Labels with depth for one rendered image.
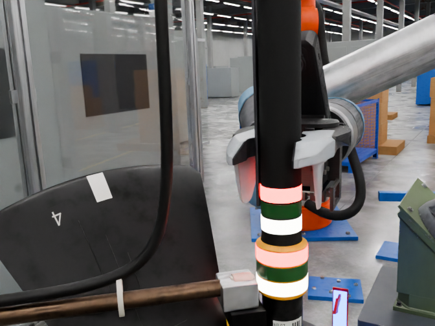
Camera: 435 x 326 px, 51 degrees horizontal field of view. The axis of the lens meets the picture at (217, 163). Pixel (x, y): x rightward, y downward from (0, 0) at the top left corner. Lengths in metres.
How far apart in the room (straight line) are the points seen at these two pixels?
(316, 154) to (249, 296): 0.13
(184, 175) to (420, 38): 0.41
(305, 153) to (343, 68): 0.40
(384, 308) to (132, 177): 0.79
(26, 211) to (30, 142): 0.66
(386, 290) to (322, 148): 0.90
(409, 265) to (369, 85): 0.50
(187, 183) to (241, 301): 0.17
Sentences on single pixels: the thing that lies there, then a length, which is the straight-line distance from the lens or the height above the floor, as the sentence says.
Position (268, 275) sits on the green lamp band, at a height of 1.38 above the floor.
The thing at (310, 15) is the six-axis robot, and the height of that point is 1.98.
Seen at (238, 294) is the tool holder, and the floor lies 1.37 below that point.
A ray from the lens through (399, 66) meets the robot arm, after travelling 0.73.
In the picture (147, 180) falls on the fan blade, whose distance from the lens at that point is 0.49.
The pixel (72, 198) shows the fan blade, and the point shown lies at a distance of 0.47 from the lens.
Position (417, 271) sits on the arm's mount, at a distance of 1.10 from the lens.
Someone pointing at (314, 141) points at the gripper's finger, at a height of 1.49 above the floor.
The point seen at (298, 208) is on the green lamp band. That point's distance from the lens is 0.37.
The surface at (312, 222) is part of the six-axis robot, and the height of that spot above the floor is 0.12.
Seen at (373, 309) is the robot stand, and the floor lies 1.00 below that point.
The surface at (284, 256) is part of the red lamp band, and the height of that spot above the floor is 1.40.
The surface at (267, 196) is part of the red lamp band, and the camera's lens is 0.37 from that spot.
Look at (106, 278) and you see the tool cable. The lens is 0.37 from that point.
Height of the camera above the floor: 1.55
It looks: 12 degrees down
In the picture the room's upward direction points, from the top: 2 degrees counter-clockwise
